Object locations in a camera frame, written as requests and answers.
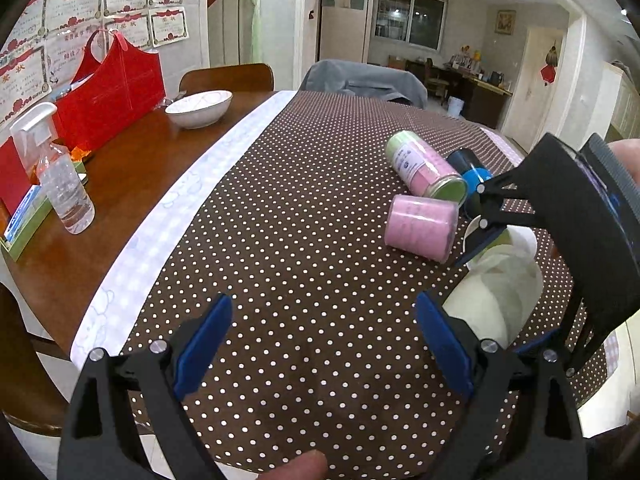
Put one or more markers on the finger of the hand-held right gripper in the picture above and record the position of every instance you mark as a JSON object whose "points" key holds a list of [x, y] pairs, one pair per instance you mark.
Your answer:
{"points": [[485, 245], [540, 342]]}

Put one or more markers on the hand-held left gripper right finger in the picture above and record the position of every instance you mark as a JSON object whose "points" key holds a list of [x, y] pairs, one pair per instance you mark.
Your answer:
{"points": [[445, 345]]}

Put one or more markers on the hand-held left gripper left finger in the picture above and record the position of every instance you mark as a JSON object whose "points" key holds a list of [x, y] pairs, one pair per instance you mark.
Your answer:
{"points": [[205, 345]]}

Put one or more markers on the white cup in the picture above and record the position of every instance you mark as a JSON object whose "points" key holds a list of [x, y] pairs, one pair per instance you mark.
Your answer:
{"points": [[495, 290]]}

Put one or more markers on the blue cup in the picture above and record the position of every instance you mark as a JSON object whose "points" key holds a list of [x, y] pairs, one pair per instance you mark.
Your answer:
{"points": [[465, 162]]}

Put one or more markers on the pink and green cup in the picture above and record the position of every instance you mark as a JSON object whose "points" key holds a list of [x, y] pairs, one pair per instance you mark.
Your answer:
{"points": [[420, 165]]}

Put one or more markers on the person's right hand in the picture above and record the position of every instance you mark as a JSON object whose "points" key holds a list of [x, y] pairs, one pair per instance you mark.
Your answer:
{"points": [[630, 160]]}

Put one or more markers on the person's left hand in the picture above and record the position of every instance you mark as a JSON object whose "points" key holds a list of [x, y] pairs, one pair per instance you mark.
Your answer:
{"points": [[300, 467]]}

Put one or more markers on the white cabinet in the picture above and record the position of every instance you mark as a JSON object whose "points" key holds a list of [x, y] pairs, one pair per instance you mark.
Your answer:
{"points": [[622, 105]]}

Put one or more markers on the white bucket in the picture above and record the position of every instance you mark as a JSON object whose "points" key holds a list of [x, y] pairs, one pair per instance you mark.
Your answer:
{"points": [[455, 106]]}

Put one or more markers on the dark wooden desk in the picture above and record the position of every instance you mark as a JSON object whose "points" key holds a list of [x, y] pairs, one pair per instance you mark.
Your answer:
{"points": [[480, 95]]}

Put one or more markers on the white door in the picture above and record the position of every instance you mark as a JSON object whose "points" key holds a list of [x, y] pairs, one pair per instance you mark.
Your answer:
{"points": [[532, 90]]}

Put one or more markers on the brown polka dot tablecloth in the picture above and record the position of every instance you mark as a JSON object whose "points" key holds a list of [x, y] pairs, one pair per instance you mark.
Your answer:
{"points": [[300, 210]]}

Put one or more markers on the red hanging ornament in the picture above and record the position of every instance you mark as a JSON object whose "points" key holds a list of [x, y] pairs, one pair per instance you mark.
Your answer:
{"points": [[550, 67]]}

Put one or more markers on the wooden chair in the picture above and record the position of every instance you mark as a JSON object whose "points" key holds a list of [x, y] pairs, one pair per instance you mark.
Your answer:
{"points": [[225, 77], [25, 360]]}

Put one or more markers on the grey covered chair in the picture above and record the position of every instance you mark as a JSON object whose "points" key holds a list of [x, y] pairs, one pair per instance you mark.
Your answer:
{"points": [[360, 80]]}

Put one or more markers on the clear spray bottle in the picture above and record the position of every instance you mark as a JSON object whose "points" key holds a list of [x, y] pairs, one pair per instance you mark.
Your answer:
{"points": [[67, 190]]}

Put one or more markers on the green tissue box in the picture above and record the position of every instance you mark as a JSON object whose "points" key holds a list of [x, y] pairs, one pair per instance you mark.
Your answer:
{"points": [[27, 220]]}

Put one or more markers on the white bowl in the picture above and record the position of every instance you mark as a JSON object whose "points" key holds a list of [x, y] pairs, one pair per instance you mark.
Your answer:
{"points": [[199, 107]]}

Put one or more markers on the window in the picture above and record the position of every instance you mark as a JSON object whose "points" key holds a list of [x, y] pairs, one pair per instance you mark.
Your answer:
{"points": [[410, 17]]}

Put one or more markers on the white refrigerator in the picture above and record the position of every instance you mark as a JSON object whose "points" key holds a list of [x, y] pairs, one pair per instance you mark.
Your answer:
{"points": [[345, 32]]}

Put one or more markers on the red box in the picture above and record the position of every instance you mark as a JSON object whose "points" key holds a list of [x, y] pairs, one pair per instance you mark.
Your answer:
{"points": [[12, 175]]}

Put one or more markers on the red bag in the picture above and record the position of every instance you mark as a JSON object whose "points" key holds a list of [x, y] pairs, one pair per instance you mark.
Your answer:
{"points": [[120, 95]]}

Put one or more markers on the green curtain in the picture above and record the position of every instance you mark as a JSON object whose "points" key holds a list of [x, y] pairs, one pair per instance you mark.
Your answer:
{"points": [[250, 10]]}

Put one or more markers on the framed wall picture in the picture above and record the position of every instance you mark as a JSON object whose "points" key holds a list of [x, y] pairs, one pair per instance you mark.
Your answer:
{"points": [[505, 21]]}

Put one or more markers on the wall of award certificates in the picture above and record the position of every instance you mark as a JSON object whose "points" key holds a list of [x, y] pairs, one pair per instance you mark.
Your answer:
{"points": [[65, 15]]}

